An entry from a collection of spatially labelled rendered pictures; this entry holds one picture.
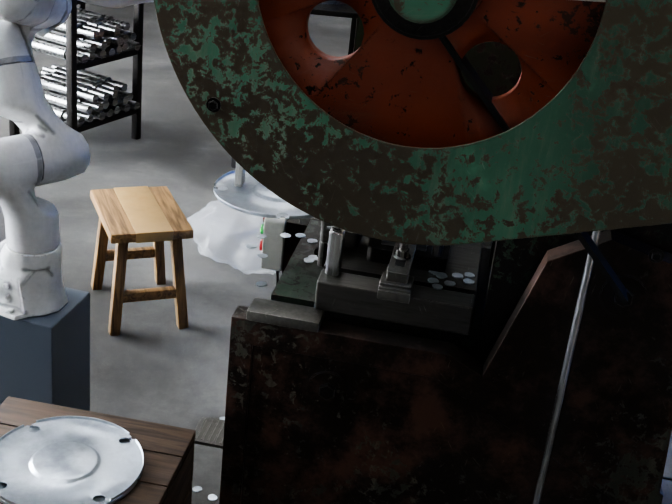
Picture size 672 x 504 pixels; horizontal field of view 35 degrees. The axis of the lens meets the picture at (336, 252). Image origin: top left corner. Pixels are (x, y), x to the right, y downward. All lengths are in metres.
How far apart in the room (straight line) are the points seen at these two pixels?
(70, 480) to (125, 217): 1.27
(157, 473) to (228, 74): 0.81
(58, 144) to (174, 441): 0.65
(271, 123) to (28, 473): 0.82
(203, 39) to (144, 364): 1.57
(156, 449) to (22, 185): 0.60
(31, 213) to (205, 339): 1.05
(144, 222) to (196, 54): 1.51
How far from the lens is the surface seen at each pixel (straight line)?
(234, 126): 1.66
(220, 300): 3.40
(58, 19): 2.33
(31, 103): 2.26
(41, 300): 2.37
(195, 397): 2.92
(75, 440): 2.14
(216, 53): 1.64
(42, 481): 2.04
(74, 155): 2.28
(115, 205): 3.23
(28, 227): 2.30
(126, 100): 4.58
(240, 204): 2.12
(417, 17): 1.50
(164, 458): 2.11
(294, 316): 2.00
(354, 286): 2.00
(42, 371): 2.40
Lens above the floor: 1.60
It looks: 25 degrees down
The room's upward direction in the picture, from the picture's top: 6 degrees clockwise
